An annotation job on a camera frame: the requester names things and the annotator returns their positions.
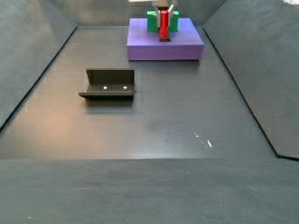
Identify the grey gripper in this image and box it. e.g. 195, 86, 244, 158
127, 0, 178, 26

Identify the red hexagonal peg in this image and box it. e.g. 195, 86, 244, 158
160, 10, 168, 39

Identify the purple block board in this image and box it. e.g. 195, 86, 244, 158
126, 18, 204, 61

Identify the green block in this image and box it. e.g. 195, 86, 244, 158
146, 10, 180, 32

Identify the black U-shaped holder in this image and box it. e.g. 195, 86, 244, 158
79, 68, 136, 99

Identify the brown upright bracket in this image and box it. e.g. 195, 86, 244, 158
158, 8, 172, 43

